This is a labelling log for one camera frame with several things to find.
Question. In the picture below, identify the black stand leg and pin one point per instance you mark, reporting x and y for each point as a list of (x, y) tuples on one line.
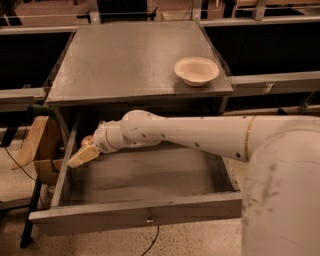
[(26, 238)]

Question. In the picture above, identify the wooden plank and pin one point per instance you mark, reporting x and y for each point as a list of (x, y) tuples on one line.
[(29, 148)]

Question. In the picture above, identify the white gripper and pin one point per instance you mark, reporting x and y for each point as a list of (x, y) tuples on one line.
[(101, 139)]

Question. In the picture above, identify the red apple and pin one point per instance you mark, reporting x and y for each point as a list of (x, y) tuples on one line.
[(88, 140)]

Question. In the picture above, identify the grey open top drawer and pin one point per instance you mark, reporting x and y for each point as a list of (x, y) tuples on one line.
[(172, 183)]

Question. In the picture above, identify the metal drawer knob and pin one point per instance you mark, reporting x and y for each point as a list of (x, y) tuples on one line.
[(149, 220)]

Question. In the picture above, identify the cardboard box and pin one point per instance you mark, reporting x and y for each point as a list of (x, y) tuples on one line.
[(48, 170)]

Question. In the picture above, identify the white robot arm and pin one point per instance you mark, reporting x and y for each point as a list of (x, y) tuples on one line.
[(281, 190)]

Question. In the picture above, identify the white paper bowl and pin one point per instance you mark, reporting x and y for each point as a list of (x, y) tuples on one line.
[(196, 71)]

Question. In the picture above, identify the grey cabinet counter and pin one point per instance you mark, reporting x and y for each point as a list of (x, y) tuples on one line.
[(127, 66)]

